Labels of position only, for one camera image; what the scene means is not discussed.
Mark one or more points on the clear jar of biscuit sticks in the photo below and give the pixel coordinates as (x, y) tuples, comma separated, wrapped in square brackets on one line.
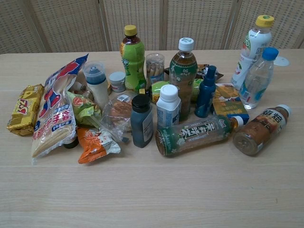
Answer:
[(154, 67)]

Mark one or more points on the clear water bottle blue cap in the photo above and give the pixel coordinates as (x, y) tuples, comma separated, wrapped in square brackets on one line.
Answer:
[(257, 80)]

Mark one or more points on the small white jar grey lid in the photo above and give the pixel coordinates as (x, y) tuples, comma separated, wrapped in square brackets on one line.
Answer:
[(117, 82)]

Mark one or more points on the white red blue glove bag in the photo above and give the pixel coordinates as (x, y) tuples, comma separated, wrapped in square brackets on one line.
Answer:
[(55, 111)]

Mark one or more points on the jasmine tea bottle white cap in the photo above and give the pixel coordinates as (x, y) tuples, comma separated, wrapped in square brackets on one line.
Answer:
[(194, 135), (183, 78)]

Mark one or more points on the orange white snack packet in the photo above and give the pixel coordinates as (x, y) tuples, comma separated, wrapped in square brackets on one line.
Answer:
[(92, 145)]

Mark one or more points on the black ink bottle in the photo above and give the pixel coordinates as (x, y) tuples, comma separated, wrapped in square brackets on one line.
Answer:
[(142, 123)]

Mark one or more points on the woven folding screen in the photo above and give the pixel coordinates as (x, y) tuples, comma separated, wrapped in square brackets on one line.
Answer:
[(71, 23)]

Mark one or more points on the white squeeze bottle clear cap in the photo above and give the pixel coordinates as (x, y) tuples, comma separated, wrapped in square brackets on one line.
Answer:
[(96, 80)]

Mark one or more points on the green snack packet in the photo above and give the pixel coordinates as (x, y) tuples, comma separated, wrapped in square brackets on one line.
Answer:
[(82, 107)]

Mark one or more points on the yellow chips packet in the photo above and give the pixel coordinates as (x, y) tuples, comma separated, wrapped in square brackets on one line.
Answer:
[(228, 102)]

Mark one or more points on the white drink bottle yellow cap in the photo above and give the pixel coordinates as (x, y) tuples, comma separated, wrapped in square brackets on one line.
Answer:
[(255, 45)]

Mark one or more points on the white milk bottle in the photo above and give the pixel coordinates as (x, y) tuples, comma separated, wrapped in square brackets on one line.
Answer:
[(168, 107)]

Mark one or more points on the white round disc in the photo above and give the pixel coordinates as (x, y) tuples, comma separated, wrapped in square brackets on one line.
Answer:
[(282, 61)]

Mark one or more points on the brown coffee bottle white cap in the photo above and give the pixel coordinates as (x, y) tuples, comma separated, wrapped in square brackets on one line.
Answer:
[(259, 130)]

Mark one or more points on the green tea bottle yellow cap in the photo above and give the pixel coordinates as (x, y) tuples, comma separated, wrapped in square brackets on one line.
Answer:
[(133, 61)]

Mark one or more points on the clear wrapped bread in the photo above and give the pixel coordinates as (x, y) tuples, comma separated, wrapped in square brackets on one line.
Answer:
[(117, 111)]

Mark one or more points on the black round cap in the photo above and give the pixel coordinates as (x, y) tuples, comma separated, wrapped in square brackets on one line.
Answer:
[(70, 144)]

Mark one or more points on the gold foil snack bar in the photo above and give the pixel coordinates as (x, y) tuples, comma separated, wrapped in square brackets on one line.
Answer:
[(23, 109)]

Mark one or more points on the dark blue spray bottle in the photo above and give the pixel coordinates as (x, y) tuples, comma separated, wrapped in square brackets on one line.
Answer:
[(206, 95)]

